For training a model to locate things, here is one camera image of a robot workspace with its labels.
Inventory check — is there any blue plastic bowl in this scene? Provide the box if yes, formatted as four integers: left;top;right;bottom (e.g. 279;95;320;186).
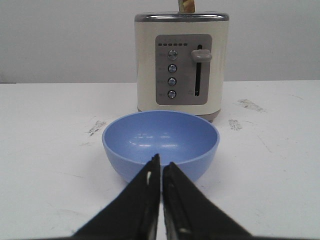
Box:
102;110;220;183

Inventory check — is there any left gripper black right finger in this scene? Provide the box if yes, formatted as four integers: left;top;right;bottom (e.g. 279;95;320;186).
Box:
162;162;252;240

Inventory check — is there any toast slice in toaster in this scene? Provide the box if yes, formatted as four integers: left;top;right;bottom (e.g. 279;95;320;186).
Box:
178;0;196;14

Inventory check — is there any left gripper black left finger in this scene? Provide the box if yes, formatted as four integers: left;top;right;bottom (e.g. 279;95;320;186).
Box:
71;154;160;240

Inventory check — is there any cream two-slot toaster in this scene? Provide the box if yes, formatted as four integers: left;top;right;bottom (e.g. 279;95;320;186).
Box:
134;11;230;121

